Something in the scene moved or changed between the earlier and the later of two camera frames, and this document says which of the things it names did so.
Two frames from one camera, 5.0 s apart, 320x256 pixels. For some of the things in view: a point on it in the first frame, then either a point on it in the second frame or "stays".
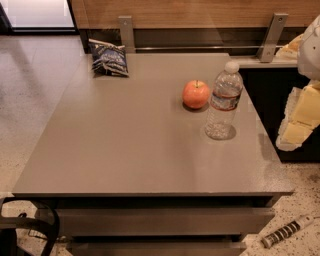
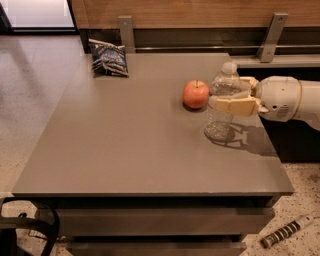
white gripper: [310, 53] to [278, 97]
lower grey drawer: [157, 248] stays
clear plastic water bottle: [224, 101] stays
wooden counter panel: [195, 14] stays
